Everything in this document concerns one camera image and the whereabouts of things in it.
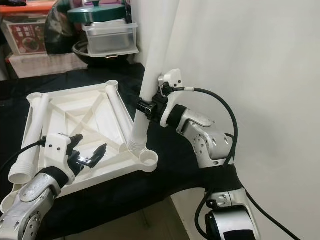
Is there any dark glass pan lid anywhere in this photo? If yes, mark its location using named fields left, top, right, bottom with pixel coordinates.
left=44, top=0, right=81, bottom=56

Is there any black wok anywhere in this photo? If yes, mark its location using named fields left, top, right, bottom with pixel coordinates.
left=72, top=41, right=138, bottom=68

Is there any white plastic table top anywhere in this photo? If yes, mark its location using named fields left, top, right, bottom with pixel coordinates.
left=0, top=80, right=159, bottom=216

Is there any black tablecloth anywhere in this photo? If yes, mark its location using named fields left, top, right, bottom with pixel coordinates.
left=0, top=62, right=211, bottom=240

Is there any small black pouch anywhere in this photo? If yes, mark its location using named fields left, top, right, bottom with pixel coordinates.
left=2, top=0, right=29, bottom=7

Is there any pink fleece cover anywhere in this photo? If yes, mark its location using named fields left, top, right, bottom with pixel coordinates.
left=5, top=52, right=88, bottom=80

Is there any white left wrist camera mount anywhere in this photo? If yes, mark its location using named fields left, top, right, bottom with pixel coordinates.
left=45, top=132, right=72, bottom=173

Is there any green pot lid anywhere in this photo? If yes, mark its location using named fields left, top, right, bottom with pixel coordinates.
left=67, top=0, right=127, bottom=25

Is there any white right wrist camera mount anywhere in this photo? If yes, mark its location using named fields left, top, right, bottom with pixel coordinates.
left=158, top=69, right=183, bottom=128

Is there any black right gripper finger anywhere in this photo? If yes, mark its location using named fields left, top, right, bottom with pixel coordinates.
left=135, top=97, right=154, bottom=117

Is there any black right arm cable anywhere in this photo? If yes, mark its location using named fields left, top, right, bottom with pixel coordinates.
left=180, top=86, right=240, bottom=166

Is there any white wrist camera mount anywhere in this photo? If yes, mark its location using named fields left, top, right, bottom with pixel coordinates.
left=158, top=69, right=183, bottom=128
left=45, top=132, right=72, bottom=173

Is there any orange-lid box with red poster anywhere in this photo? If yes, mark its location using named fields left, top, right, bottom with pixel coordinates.
left=0, top=2, right=56, bottom=57

